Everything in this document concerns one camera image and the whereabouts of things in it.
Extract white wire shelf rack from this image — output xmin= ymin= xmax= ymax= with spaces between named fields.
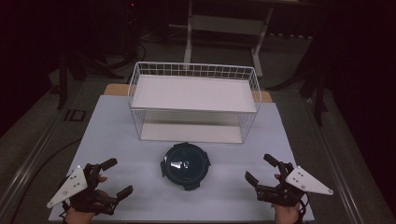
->
xmin=127 ymin=61 xmax=262 ymax=145

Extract person's right hand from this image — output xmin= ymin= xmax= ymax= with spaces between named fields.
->
xmin=272 ymin=173 xmax=302 ymax=224

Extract metal floor rail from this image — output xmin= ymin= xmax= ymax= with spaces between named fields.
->
xmin=302 ymin=94 xmax=366 ymax=224
xmin=0 ymin=113 xmax=64 ymax=216

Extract dark round lid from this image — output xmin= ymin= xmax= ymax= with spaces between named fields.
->
xmin=160 ymin=142 xmax=212 ymax=191

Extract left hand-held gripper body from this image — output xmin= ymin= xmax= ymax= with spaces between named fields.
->
xmin=46 ymin=162 xmax=120 ymax=216

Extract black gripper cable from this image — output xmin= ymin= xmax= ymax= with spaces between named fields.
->
xmin=297 ymin=191 xmax=310 ymax=224

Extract black floor cable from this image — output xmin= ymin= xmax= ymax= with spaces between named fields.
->
xmin=10 ymin=137 xmax=82 ymax=217

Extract white metal desk frame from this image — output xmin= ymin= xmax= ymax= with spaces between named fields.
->
xmin=182 ymin=0 xmax=276 ymax=78

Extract black stand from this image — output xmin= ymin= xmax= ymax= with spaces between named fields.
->
xmin=56 ymin=46 xmax=125 ymax=110

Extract person's left hand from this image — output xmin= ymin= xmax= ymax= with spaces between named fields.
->
xmin=64 ymin=175 xmax=110 ymax=224

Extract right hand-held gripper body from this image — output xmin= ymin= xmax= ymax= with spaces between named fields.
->
xmin=255 ymin=161 xmax=334 ymax=207

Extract white table mat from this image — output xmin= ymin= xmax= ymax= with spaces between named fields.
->
xmin=48 ymin=94 xmax=316 ymax=222

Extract black floor plate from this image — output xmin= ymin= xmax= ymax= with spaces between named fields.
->
xmin=63 ymin=108 xmax=88 ymax=123

